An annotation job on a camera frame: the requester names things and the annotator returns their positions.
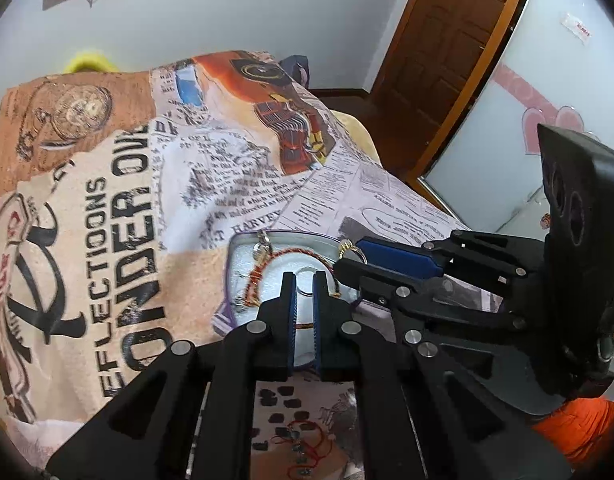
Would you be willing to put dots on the white paper label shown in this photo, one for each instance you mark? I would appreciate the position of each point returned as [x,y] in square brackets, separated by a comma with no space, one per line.
[577,28]

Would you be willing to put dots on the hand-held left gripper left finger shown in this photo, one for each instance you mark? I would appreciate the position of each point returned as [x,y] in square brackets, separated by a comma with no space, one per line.
[288,310]

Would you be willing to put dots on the person's right forearm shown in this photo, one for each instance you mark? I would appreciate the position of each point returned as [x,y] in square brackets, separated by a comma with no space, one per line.
[582,427]

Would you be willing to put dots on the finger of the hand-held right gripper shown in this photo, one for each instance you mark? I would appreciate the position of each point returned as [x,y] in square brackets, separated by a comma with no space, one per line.
[397,256]
[372,282]

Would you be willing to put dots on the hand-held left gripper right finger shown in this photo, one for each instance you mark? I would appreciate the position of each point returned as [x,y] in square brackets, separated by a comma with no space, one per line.
[317,310]

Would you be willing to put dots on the yellow blanket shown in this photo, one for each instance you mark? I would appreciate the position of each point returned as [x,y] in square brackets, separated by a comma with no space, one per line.
[357,135]

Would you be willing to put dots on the brown wooden door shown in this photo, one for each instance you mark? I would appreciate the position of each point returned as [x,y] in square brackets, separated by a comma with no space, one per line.
[447,60]

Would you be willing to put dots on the clear plastic tray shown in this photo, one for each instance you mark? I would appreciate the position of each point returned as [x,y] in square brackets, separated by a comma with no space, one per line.
[244,265]

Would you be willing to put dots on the printed blanket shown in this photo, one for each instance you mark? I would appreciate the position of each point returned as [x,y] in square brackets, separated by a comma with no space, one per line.
[112,185]

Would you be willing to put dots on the white sliding wardrobe door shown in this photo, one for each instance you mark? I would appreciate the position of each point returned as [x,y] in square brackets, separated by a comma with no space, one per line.
[562,75]

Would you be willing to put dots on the dark blue cloth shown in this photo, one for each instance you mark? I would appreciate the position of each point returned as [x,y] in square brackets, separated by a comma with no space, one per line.
[294,70]

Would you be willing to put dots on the yellow curved frame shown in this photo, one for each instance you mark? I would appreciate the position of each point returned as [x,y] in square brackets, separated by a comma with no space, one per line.
[89,60]

